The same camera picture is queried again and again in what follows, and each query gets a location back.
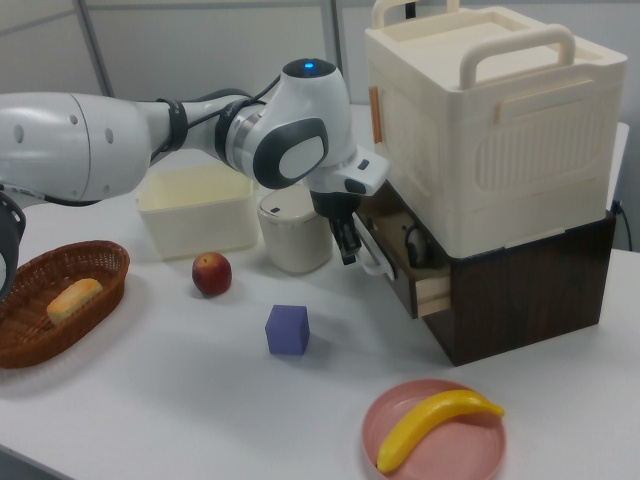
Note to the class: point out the red apple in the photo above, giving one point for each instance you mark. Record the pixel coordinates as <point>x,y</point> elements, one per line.
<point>212,275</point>

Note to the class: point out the purple cube block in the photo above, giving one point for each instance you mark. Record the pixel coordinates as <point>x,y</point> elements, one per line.
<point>286,332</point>

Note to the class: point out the cream plastic storage box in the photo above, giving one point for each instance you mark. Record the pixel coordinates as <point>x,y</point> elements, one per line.
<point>500,150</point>

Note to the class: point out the brown wicker basket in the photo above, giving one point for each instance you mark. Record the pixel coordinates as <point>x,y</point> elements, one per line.
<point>100,295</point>

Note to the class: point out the black and white toy animal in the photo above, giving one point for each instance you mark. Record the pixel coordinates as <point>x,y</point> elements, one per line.
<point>416,246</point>

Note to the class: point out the small cream lidded bin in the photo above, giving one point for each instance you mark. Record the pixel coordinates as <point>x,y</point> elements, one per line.
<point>295,240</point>

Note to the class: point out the cream plastic open container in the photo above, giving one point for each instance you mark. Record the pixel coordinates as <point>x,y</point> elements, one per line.
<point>200,220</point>

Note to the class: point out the dark brown wooden cabinet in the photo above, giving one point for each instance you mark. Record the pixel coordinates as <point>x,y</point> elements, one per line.
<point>525,300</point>

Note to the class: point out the toasted bread loaf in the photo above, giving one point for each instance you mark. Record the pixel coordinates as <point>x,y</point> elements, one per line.
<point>74,301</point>

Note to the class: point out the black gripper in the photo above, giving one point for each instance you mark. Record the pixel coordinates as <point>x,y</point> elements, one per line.
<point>335,207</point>

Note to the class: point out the yellow toy banana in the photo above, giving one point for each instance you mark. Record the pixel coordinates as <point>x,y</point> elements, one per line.
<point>430,420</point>

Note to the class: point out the pink plate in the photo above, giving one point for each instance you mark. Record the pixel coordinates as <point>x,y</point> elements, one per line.
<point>450,450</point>

